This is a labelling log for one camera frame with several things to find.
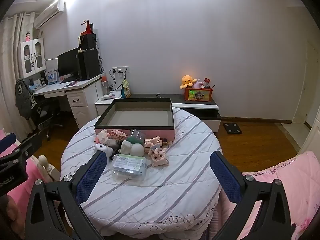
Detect beige curtain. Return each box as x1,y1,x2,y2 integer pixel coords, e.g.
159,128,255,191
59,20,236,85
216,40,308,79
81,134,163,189
0,12,38,140

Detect black power cables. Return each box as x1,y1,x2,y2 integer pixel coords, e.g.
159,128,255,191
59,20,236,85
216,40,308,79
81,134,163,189
99,57,125,92

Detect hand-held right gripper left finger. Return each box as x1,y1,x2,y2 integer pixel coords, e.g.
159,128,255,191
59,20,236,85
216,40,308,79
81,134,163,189
24,151,110,240

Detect black bathroom scale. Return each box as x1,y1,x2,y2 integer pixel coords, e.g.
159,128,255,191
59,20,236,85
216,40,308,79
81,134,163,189
223,122,242,135

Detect black computer monitor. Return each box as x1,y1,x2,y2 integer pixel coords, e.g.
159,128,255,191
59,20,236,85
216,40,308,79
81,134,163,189
57,47,81,79

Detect black office chair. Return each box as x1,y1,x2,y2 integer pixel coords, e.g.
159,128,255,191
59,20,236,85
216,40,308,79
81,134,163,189
30,97,64,141

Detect white astronaut figure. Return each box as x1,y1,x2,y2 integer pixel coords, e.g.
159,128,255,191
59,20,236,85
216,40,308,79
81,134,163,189
120,140,145,157

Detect pink printed blanket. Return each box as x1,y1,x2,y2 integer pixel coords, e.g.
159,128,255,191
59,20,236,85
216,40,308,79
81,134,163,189
217,151,317,240

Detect black speaker box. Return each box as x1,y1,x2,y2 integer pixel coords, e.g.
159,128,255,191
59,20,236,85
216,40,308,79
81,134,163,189
79,33,97,50

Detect black printed jacket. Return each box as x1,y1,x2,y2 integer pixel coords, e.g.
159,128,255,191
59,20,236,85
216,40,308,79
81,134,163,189
15,78,38,119

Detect red grey thermos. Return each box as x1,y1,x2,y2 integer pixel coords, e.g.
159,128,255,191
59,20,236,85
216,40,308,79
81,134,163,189
101,73,111,95

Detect large pink box dark rim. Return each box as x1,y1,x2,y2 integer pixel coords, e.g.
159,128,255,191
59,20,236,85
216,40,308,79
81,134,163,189
94,98,176,142

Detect white door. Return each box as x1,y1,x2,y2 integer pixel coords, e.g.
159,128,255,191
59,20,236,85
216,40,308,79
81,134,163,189
291,40,320,124

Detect green yellow snack bag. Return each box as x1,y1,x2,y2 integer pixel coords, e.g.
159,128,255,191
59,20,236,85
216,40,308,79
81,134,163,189
122,79,132,98

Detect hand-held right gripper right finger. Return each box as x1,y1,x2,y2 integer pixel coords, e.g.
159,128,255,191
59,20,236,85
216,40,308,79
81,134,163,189
209,151,297,240

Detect pink pillow blanket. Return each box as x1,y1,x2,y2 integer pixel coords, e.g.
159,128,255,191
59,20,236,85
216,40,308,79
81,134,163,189
0,127,62,230

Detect orange octopus plush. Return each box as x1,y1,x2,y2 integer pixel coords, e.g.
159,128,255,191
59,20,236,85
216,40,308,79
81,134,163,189
180,75,198,89

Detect clear plastic jar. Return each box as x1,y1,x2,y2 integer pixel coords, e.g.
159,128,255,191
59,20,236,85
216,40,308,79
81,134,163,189
129,129,146,145

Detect black speakers stack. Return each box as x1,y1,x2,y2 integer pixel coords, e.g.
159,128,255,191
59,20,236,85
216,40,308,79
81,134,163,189
78,49,100,80

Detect white wooden bed frame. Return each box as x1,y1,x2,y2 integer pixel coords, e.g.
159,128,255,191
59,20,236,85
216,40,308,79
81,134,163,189
37,154,60,183

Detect clear plastic box white label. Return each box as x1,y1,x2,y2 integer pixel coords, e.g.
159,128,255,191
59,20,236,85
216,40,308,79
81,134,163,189
111,154,147,182

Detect orange printed toy box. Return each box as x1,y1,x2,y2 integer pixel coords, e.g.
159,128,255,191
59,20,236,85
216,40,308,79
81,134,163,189
184,86,213,103

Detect white glass-door cabinet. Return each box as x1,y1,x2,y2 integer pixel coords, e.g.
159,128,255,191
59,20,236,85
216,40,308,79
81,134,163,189
17,38,47,79

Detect white soap dispenser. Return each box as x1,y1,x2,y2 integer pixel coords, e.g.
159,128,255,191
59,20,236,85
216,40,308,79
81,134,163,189
94,144,113,166

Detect pink pig doll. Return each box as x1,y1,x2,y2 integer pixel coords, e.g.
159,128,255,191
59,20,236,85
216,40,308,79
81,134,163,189
150,148,169,167

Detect blue white box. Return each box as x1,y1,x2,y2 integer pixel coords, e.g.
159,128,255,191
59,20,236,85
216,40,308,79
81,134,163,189
46,68,59,84

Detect white desk with drawers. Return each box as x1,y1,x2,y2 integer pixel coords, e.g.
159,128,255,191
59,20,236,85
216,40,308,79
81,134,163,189
32,74,105,128

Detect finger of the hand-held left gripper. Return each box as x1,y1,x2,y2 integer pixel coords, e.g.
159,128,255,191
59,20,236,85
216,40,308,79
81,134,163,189
0,133,43,173
0,132,17,154

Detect white air conditioner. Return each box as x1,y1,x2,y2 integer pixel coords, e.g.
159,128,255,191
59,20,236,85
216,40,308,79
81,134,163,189
34,0,66,29

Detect pink building block toy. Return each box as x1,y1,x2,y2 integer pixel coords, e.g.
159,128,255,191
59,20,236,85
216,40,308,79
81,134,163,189
111,129,129,142

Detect white wall socket strip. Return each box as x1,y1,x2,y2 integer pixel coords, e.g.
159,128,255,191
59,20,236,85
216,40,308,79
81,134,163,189
112,66,130,75

